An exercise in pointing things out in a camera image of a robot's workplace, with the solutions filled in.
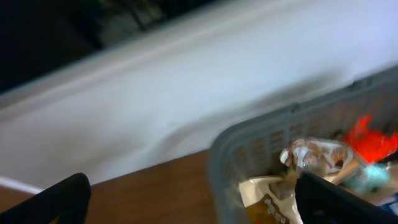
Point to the grey plastic basket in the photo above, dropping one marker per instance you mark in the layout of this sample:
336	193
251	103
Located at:
251	148

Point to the small mint green packet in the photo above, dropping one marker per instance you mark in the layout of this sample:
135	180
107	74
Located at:
368	179

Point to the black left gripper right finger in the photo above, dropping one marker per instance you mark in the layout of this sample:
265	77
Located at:
321	202

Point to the blue tissue pack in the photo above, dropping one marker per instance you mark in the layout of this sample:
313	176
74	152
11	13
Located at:
391	204

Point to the beige granola pouch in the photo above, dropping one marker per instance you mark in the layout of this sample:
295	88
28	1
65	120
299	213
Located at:
271	199

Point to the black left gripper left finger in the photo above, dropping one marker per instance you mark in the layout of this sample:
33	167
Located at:
67	202

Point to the San Remo spaghetti pack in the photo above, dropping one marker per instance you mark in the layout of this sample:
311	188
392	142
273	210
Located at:
370	145

